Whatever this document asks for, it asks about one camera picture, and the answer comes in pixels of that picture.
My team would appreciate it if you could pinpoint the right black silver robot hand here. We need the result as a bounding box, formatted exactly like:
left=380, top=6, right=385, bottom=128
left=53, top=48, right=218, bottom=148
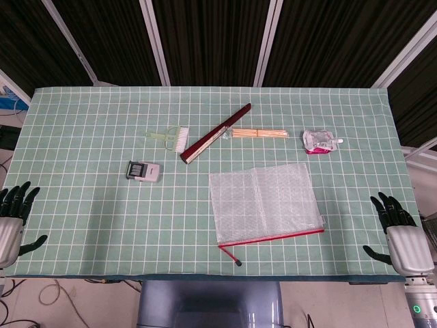
left=363, top=191, right=435, bottom=276

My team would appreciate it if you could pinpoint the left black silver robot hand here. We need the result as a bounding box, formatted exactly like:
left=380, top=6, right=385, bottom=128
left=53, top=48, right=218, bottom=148
left=0, top=181, right=48, bottom=269

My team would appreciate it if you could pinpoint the clear mesh zipper pouch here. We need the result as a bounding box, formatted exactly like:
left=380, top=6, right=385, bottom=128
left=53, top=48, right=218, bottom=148
left=208, top=163, right=326, bottom=267

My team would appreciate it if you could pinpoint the small green hand brush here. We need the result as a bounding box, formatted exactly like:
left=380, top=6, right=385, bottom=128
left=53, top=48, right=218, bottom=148
left=144, top=126, right=190, bottom=154

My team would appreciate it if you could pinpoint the green checked tablecloth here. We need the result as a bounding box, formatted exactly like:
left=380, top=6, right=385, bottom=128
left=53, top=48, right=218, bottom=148
left=0, top=86, right=421, bottom=283

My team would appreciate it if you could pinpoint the black box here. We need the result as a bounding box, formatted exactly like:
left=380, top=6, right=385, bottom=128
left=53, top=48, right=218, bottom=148
left=0, top=125, right=22, bottom=151

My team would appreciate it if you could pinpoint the blue white box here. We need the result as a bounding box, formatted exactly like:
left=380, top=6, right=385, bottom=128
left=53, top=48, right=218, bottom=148
left=0, top=77, right=32, bottom=112

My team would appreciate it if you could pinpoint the silver spout pouch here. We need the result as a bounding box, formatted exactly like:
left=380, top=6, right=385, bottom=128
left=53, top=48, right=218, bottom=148
left=302, top=128, right=344, bottom=152

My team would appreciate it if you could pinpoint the black curtain panel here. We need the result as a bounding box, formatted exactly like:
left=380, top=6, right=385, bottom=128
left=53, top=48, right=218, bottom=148
left=152, top=0, right=272, bottom=86
left=0, top=0, right=94, bottom=95
left=387, top=57, right=437, bottom=148
left=262, top=0, right=437, bottom=88
left=54, top=0, right=163, bottom=86

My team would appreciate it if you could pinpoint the grey date stamp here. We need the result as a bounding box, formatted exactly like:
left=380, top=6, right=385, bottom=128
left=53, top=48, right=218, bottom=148
left=125, top=160, right=162, bottom=183

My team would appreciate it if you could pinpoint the bundle of wooden sticks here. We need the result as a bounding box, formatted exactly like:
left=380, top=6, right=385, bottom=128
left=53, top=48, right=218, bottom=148
left=231, top=127, right=290, bottom=139

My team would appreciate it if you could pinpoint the blue-grey robot torso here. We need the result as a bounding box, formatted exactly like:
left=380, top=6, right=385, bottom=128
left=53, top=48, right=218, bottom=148
left=137, top=280, right=284, bottom=328

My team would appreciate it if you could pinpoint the dark red folded fan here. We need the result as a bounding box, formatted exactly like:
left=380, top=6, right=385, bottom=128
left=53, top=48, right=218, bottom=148
left=180, top=102, right=253, bottom=165

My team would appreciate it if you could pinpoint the black floor cable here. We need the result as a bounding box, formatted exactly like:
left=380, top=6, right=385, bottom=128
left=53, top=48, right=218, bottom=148
left=0, top=278, right=35, bottom=328

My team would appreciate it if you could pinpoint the beige floor cable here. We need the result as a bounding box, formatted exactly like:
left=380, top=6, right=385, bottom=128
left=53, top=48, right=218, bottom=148
left=38, top=279, right=85, bottom=320

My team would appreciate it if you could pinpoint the white side frame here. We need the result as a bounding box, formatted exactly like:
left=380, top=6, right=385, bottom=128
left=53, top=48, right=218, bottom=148
left=401, top=138, right=437, bottom=168

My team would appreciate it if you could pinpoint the white frame post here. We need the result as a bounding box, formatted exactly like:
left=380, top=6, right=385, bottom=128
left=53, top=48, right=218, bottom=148
left=41, top=0, right=102, bottom=86
left=253, top=0, right=284, bottom=87
left=371, top=13, right=437, bottom=89
left=139, top=0, right=171, bottom=86

